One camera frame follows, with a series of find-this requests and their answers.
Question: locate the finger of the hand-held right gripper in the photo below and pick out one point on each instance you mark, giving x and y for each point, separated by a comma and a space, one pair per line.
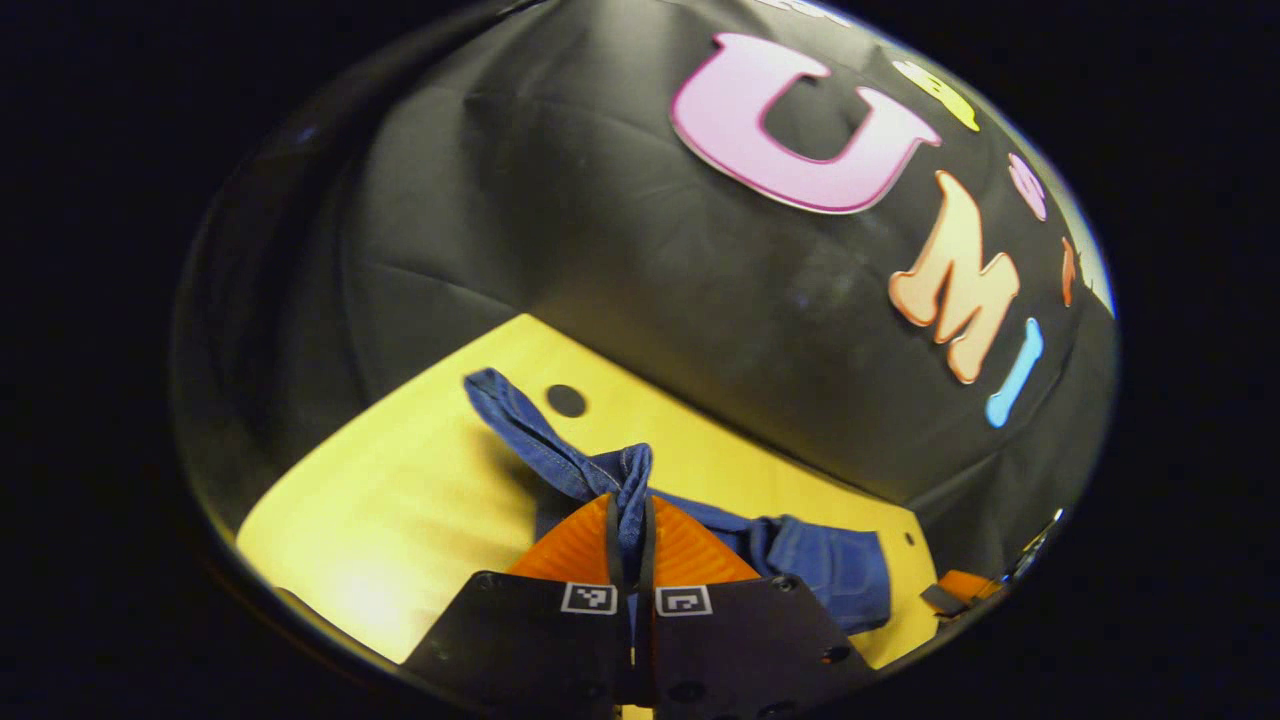
965, 588

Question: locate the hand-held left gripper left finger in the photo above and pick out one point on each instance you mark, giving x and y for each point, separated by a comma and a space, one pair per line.
530, 650

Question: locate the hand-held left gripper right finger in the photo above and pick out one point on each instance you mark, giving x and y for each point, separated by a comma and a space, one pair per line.
740, 650

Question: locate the blue denim jeans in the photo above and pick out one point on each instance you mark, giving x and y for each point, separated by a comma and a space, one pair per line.
830, 570

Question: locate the black backdrop cloth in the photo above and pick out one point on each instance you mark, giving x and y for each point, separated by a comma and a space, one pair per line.
600, 220

